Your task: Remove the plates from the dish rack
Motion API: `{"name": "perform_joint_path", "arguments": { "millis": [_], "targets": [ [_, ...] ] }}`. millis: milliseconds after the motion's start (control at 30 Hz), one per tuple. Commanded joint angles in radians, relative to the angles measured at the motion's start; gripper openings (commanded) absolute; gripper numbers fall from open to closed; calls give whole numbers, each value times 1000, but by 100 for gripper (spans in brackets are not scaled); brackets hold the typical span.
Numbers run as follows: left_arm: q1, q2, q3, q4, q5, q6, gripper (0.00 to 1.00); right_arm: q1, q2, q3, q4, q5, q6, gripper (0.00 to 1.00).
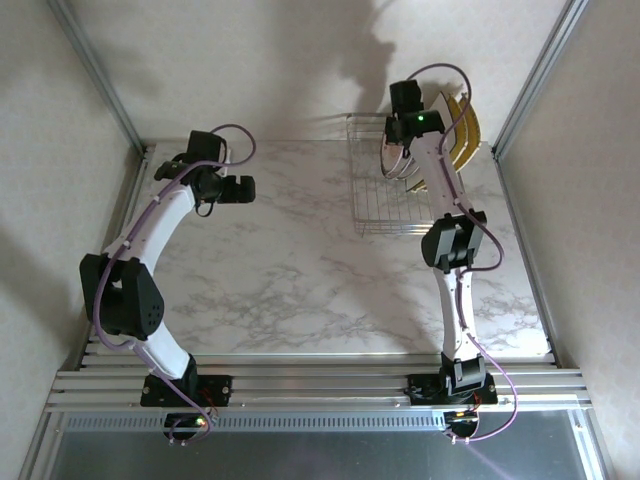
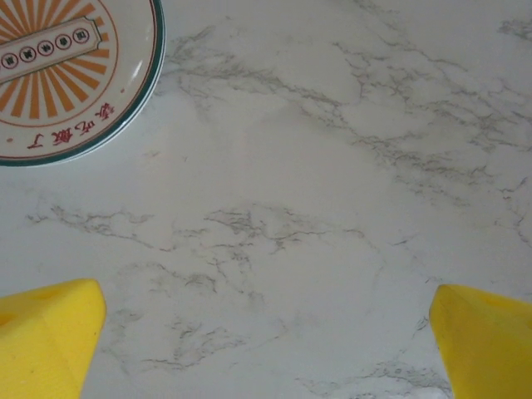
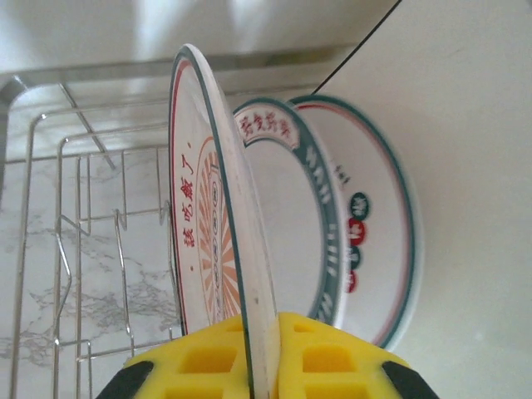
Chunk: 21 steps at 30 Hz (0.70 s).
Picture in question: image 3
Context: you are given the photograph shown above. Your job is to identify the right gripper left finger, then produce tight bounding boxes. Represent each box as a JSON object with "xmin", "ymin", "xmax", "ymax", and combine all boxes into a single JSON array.
[{"xmin": 95, "ymin": 313, "xmax": 253, "ymax": 399}]

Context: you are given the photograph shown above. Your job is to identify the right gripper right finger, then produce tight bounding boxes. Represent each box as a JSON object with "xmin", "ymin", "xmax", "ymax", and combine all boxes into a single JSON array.
[{"xmin": 273, "ymin": 311, "xmax": 441, "ymax": 399}]

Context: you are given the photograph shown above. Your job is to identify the deep round plate coloured dots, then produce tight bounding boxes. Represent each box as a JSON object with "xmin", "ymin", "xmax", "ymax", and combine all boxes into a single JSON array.
[{"xmin": 286, "ymin": 94, "xmax": 425, "ymax": 350}]

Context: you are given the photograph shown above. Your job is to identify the round plate wide green band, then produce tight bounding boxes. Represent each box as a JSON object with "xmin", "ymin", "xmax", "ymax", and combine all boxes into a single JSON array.
[{"xmin": 230, "ymin": 97, "xmax": 340, "ymax": 325}]

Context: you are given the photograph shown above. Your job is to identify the round plate orange sunburst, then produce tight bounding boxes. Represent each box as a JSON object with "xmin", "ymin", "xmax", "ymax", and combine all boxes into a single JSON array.
[{"xmin": 168, "ymin": 43, "xmax": 282, "ymax": 399}]

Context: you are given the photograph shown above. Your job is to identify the square white plate black rim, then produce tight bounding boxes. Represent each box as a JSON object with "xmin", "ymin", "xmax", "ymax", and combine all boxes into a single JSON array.
[{"xmin": 311, "ymin": 0, "xmax": 532, "ymax": 399}]

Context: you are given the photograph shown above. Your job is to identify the metal wire dish rack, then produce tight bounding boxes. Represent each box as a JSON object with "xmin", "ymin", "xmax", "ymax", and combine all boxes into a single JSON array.
[{"xmin": 0, "ymin": 45, "xmax": 362, "ymax": 399}]

